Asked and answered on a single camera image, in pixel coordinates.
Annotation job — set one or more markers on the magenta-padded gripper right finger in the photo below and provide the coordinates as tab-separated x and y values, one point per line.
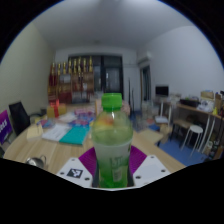
150	170

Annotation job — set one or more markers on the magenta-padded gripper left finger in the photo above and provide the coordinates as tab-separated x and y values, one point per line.
75	171

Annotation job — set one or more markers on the green drink bottle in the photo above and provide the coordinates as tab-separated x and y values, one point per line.
111	143

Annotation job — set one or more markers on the teal book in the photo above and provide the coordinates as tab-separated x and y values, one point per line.
75	135

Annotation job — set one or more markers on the stainless steel cup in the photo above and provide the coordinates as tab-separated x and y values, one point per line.
36	162

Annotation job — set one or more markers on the white book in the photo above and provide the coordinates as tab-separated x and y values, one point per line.
56	132

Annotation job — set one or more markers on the blue printed box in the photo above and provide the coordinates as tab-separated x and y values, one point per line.
80	122

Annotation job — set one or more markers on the wooden stool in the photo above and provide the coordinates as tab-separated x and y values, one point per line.
181	123

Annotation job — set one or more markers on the beige book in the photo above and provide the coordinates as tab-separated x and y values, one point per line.
34	131

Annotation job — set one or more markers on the white round stool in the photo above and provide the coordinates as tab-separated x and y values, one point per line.
196	129

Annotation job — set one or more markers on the yellow gift box red ribbon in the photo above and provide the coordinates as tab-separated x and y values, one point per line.
56	109

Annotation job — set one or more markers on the long wooden side desk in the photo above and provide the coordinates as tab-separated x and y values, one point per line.
195	110

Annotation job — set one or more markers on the black office chair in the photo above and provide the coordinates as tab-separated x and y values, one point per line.
19	116

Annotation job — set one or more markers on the black computer monitor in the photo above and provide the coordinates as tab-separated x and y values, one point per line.
162	91

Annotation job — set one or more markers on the purple sign board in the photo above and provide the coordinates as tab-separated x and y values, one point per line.
5	126

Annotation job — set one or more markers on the wooden shelf unit with trophies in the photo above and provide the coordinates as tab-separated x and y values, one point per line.
68	81

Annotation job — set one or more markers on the black framed glass door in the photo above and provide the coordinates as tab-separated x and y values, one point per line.
111	75

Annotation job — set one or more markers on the white air conditioner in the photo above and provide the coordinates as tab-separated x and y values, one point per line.
144	57

